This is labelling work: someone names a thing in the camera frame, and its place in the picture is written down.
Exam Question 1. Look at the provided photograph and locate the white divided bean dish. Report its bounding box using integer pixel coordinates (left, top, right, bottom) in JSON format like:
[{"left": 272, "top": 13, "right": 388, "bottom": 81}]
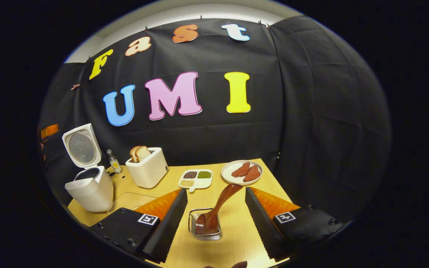
[{"left": 178, "top": 169, "right": 213, "bottom": 192}]

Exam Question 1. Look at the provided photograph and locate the brown wooden spoon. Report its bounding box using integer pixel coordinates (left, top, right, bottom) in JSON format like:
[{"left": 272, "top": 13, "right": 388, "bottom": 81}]
[{"left": 195, "top": 183, "right": 244, "bottom": 235}]

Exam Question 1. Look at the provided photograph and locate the wire chopstick holder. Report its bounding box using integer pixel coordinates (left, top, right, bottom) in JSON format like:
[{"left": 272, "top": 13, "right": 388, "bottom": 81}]
[{"left": 188, "top": 208, "right": 223, "bottom": 241}]

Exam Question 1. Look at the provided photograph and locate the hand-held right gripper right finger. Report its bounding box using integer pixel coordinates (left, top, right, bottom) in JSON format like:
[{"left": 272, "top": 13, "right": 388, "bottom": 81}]
[{"left": 245, "top": 187, "right": 349, "bottom": 261}]

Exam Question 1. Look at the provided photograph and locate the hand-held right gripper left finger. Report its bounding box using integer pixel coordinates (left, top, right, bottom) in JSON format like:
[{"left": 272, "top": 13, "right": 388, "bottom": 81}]
[{"left": 90, "top": 188, "right": 188, "bottom": 263}]

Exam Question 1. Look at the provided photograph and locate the small glass bottle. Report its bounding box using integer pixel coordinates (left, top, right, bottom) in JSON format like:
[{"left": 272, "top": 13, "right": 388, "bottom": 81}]
[{"left": 106, "top": 149, "right": 122, "bottom": 174}]

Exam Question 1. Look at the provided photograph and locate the white round plate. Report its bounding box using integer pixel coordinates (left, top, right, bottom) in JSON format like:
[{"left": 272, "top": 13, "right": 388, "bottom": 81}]
[{"left": 221, "top": 160, "right": 263, "bottom": 186}]

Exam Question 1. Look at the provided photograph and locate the white rice cooker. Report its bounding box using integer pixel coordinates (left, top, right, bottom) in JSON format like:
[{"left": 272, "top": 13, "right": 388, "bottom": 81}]
[{"left": 62, "top": 123, "right": 114, "bottom": 213}]

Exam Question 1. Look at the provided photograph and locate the red meat piece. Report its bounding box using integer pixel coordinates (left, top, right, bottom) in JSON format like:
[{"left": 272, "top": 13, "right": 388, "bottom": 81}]
[
  {"left": 231, "top": 162, "right": 251, "bottom": 178},
  {"left": 243, "top": 165, "right": 261, "bottom": 182}
]

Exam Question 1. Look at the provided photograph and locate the white toaster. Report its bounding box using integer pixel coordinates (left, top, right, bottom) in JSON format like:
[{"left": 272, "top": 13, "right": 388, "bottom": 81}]
[{"left": 125, "top": 147, "right": 169, "bottom": 189}]

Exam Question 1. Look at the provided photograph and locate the black backdrop cloth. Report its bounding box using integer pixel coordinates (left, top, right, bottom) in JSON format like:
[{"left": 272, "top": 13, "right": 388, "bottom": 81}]
[{"left": 38, "top": 16, "right": 393, "bottom": 224}]

